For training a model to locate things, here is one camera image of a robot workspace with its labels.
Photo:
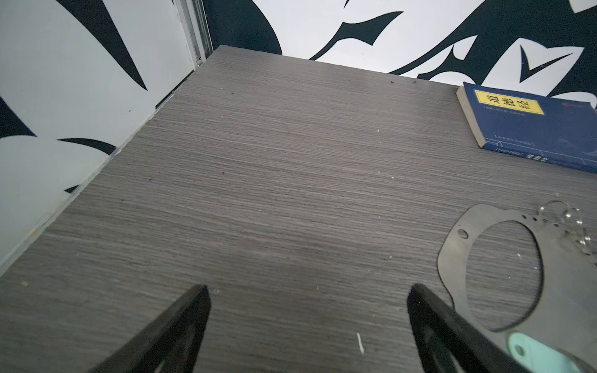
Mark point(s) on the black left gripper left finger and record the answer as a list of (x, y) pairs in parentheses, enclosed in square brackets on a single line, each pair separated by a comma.
[(170, 343)]

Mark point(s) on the blue book yellow label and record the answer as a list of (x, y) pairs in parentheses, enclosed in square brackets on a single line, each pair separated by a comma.
[(553, 131)]

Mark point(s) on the silver keyring cluster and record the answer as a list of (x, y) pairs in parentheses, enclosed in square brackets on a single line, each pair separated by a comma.
[(561, 214)]

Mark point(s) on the green translucent plastic case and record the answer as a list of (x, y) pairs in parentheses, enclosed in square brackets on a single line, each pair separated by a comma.
[(538, 357)]

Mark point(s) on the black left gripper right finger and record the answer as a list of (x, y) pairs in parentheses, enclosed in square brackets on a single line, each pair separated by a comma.
[(444, 338)]

